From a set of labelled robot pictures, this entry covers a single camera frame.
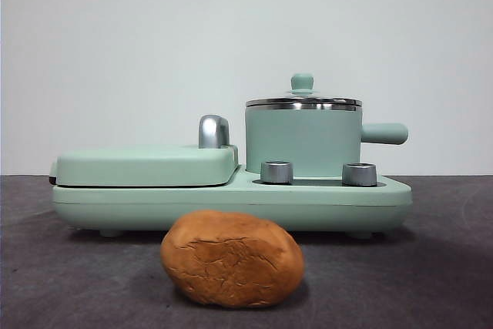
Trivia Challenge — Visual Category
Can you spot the silver control knob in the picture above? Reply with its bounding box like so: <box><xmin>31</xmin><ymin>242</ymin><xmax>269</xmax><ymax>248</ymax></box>
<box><xmin>260</xmin><ymin>160</ymin><xmax>294</xmax><ymax>184</ymax></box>
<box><xmin>341</xmin><ymin>162</ymin><xmax>377</xmax><ymax>186</ymax></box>

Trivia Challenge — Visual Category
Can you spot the mint green breakfast machine base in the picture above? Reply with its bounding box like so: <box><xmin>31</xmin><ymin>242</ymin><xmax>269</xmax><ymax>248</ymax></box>
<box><xmin>52</xmin><ymin>165</ymin><xmax>413</xmax><ymax>240</ymax></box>

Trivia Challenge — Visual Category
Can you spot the mint green griddle cover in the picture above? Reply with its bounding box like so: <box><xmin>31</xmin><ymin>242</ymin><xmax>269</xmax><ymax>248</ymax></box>
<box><xmin>49</xmin><ymin>143</ymin><xmax>240</xmax><ymax>188</ymax></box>

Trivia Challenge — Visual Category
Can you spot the glass lid with green knob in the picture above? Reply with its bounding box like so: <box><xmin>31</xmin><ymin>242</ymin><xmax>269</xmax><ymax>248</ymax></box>
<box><xmin>245</xmin><ymin>72</ymin><xmax>362</xmax><ymax>111</ymax></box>

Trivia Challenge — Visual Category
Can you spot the brown potato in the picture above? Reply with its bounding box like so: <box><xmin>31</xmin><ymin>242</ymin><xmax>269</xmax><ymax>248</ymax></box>
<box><xmin>159</xmin><ymin>209</ymin><xmax>305</xmax><ymax>310</ymax></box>

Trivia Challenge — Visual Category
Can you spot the chrome griddle cover handle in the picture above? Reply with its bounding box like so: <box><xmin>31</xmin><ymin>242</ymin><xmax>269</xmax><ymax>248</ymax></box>
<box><xmin>198</xmin><ymin>114</ymin><xmax>232</xmax><ymax>149</ymax></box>

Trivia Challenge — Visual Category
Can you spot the mint green steamer pot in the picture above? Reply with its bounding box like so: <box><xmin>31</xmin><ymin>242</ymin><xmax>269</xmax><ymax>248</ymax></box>
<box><xmin>244</xmin><ymin>104</ymin><xmax>409</xmax><ymax>178</ymax></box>

